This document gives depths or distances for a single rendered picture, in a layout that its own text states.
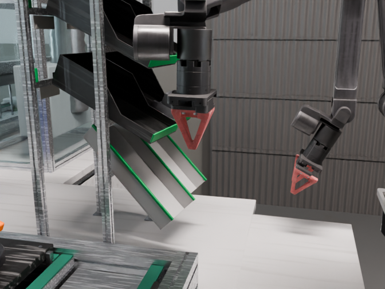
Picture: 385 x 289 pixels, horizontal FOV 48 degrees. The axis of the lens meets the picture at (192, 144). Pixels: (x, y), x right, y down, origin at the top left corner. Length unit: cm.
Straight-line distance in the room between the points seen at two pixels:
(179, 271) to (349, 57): 67
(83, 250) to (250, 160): 275
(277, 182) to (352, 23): 261
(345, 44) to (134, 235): 76
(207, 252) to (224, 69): 250
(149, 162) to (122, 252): 25
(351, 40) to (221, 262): 64
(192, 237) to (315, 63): 242
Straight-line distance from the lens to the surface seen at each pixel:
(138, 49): 71
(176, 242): 123
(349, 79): 119
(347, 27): 119
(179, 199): 111
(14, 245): 105
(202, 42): 71
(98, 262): 101
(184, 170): 124
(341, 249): 126
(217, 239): 125
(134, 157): 110
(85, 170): 189
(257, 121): 356
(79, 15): 100
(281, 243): 125
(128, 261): 97
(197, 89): 71
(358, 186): 369
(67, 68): 103
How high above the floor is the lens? 143
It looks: 15 degrees down
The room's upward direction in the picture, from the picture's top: straight up
